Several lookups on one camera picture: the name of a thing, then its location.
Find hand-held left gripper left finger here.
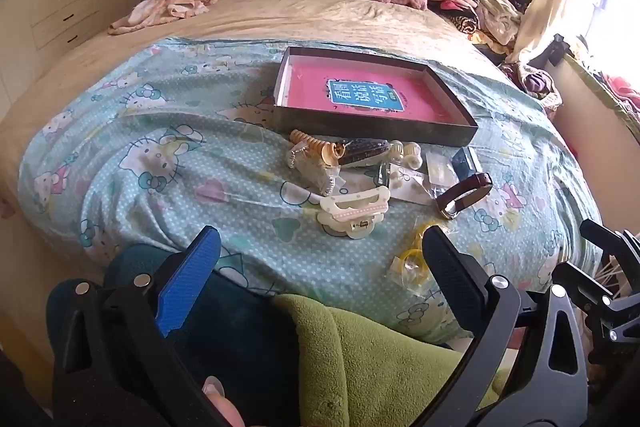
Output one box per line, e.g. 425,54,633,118
47,224,246,427

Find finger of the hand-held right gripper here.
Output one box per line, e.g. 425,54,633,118
551,262,617,310
580,219,640,270

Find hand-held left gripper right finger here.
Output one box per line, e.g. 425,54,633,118
421,224,591,427

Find yellow rings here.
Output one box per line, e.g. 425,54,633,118
389,219,437,294

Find wristwatch with maroon strap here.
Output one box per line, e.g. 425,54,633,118
434,172,494,221

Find white and pink hair clip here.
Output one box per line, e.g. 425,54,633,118
317,184,391,241

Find dark shallow cardboard box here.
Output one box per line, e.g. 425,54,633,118
272,46,480,148

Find clear bag of pearl jewelry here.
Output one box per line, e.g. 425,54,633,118
289,149,342,196

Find blue clear jewelry box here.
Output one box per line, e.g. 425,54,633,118
451,147,484,184

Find person's left hand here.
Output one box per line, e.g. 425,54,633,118
202,375,247,427

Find white card with bow earrings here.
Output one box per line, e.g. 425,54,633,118
387,164,432,202

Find cat print blue blanket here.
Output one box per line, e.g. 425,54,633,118
19,38,604,349

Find green fleece jacket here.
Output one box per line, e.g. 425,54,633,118
271,293,503,427

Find pearl white hair claw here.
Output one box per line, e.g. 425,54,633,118
390,140,424,171

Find small white card in bag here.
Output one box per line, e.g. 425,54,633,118
336,169,388,198

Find dark glittery hair clip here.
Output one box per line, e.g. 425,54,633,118
339,139,394,168

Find pink book with blue label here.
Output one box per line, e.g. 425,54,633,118
282,59,463,124

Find pile of mixed clothes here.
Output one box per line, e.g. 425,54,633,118
425,0,533,54

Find pink and white garment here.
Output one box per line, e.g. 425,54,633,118
108,0,221,36

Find beige spiral hair tie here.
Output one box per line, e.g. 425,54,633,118
289,129,346,168

